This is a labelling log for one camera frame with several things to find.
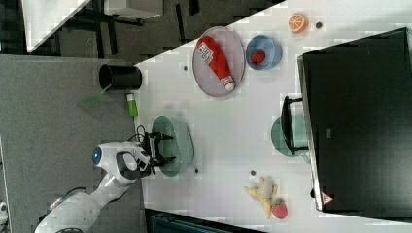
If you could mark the white background table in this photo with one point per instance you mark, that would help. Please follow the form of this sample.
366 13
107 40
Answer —
43 17

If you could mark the red strawberry in bowl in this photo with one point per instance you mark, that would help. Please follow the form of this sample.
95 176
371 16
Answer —
258 56

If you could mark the red strawberry toy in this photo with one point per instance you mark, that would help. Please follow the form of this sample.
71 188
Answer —
279 209

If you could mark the red ketchup bottle toy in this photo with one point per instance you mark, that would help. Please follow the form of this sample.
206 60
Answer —
212 54

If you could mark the green bottle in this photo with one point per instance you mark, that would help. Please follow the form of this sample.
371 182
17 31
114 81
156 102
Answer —
132 107

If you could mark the black toaster oven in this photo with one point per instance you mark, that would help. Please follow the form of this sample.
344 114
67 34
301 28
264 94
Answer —
357 106

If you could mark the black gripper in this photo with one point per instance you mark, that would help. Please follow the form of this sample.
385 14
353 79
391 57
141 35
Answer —
153 161

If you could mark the peeled banana toy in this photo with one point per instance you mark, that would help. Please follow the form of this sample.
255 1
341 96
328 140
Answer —
263 192

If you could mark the large black cylinder cup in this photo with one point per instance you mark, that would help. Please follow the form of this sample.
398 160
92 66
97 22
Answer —
120 77

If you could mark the grey round plate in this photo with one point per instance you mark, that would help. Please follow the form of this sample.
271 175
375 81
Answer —
234 54

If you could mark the blue crate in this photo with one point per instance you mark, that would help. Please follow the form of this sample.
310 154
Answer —
167 223

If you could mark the blue bowl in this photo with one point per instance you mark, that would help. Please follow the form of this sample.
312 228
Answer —
272 48

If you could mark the mint green oval strainer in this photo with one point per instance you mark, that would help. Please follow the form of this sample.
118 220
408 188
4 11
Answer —
180 146

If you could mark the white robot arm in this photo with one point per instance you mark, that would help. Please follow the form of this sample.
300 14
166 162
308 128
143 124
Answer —
124 164

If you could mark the orange slice toy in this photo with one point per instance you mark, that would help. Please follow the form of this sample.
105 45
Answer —
297 23

